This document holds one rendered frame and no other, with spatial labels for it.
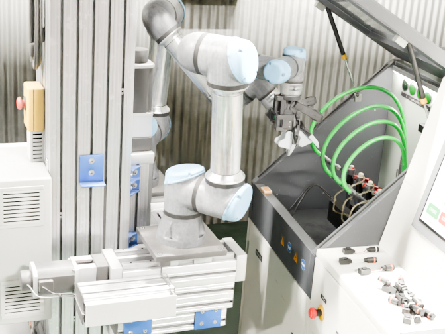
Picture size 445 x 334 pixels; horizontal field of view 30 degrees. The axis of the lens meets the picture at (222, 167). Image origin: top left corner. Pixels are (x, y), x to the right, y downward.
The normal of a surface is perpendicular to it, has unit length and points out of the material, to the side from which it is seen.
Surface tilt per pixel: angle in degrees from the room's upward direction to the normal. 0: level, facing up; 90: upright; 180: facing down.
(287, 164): 90
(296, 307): 90
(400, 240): 76
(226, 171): 95
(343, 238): 90
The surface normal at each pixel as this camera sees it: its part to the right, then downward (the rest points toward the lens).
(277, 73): -0.47, 0.26
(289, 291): -0.96, 0.03
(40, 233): 0.35, 0.33
